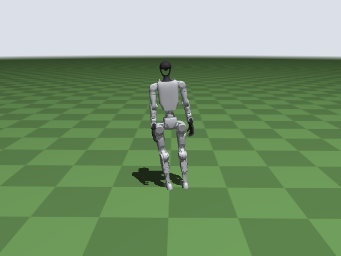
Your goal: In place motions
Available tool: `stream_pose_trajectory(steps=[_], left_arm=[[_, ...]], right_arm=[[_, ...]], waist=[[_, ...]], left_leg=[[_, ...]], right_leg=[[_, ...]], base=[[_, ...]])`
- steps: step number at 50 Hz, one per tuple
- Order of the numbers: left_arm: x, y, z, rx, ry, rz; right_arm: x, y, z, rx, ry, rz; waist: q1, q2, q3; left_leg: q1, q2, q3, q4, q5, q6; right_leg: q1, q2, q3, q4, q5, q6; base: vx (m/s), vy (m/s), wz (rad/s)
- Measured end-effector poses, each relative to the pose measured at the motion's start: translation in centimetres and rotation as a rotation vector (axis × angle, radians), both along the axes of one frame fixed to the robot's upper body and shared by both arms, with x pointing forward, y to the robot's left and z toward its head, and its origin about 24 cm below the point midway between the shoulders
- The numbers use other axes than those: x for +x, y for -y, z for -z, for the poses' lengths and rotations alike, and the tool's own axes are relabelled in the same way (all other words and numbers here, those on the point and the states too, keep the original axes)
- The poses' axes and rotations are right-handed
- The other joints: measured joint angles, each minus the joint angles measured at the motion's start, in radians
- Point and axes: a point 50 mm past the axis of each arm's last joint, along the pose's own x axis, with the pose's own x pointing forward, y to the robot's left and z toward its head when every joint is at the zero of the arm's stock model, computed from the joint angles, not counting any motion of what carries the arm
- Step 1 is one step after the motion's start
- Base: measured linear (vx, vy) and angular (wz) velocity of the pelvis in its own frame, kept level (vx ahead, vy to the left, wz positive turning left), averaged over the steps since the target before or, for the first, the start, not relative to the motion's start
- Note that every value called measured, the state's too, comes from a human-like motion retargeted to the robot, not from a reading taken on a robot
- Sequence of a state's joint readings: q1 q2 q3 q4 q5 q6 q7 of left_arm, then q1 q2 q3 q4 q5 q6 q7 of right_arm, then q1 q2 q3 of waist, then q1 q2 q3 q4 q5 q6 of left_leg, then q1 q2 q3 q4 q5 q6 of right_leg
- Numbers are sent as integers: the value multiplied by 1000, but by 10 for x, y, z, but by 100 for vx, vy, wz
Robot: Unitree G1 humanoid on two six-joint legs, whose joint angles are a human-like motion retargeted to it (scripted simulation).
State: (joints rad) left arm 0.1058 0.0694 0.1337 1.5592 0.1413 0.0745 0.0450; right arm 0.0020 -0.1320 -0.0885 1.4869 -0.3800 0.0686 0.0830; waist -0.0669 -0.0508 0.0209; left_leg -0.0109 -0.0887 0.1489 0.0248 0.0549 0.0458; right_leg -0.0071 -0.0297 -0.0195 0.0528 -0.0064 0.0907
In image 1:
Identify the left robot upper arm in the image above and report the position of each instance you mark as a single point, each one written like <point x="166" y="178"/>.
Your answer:
<point x="152" y="94"/>

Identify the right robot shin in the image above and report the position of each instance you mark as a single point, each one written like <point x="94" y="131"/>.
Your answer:
<point x="184" y="167"/>

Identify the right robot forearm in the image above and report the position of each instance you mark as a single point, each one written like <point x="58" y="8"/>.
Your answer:
<point x="188" y="112"/>

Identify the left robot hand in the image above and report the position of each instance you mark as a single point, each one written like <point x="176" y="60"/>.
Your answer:
<point x="153" y="132"/>

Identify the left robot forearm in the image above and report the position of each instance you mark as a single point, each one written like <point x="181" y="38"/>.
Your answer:
<point x="153" y="116"/>

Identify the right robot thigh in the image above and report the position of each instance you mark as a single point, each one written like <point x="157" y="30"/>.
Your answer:
<point x="181" y="134"/>

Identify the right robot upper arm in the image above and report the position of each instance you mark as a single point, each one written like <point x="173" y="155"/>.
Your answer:
<point x="183" y="92"/>

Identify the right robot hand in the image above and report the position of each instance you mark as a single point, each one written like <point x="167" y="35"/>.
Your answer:
<point x="190" y="127"/>

